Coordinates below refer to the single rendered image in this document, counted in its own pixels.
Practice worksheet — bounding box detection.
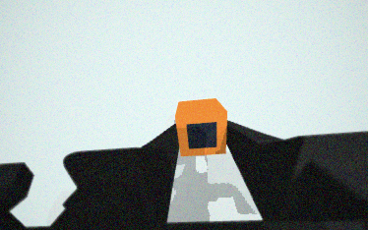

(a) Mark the orange block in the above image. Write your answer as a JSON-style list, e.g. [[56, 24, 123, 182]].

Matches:
[[175, 98, 227, 156]]

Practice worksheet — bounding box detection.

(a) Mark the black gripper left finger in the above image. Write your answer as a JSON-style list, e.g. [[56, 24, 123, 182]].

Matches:
[[63, 124, 179, 223]]

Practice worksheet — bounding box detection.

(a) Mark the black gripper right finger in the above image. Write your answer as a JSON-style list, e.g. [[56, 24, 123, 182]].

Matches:
[[226, 120, 368, 220]]

